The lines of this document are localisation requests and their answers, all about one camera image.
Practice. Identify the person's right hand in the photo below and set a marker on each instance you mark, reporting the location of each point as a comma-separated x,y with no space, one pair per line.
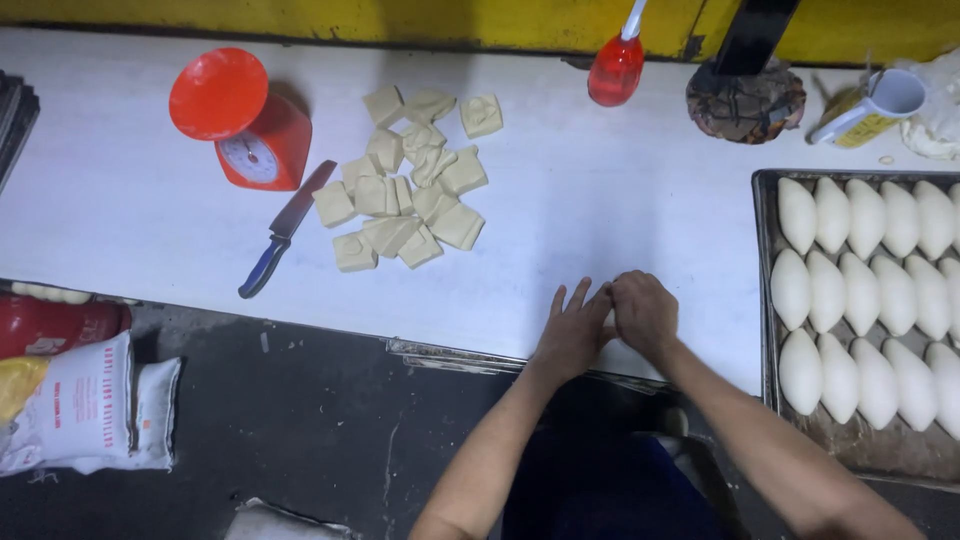
649,315

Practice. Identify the person's left hand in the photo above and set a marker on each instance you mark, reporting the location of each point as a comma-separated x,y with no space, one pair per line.
570,341

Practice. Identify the person's right fingers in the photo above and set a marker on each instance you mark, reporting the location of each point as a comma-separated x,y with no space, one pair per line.
624,289

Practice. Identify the small white dough piece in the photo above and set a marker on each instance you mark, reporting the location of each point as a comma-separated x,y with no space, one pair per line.
609,319

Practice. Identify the person's dark blue clothing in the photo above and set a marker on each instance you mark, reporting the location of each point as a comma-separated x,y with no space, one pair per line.
607,487

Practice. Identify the brown cracked round base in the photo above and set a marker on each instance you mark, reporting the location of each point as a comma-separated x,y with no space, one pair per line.
746,109

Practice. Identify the red spray bottle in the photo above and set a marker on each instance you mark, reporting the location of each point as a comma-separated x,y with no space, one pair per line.
616,67

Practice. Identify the pile of cut dough squares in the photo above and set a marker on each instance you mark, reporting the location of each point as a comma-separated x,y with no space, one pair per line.
409,184

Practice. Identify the rows of shaped dough rolls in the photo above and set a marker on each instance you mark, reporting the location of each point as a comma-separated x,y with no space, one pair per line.
870,292

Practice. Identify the metal baking tray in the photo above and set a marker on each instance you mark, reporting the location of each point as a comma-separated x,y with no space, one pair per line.
840,442

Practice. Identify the white measuring cup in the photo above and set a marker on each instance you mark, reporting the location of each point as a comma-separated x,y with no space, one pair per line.
881,101

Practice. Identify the white plastic bag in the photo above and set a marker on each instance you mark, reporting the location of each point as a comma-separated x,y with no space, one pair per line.
934,112

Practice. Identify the red kitchen scale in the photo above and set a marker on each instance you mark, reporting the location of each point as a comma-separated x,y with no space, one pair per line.
251,131

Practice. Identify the white crumpled paper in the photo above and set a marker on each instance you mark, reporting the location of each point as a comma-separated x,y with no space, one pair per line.
285,523

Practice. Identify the red plastic bag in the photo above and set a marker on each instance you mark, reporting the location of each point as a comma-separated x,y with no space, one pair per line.
60,322

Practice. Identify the white flour sack red print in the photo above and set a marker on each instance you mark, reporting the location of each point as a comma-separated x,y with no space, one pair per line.
71,409

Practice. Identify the dough rolls beside red bag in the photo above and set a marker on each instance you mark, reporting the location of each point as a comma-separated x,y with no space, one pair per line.
49,292

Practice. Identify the yellow plastic bag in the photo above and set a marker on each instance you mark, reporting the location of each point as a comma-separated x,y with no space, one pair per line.
19,386

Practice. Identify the stack of dark trays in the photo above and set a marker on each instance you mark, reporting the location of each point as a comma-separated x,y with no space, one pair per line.
13,124

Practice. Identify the black post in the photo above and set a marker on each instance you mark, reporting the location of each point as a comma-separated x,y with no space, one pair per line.
754,34

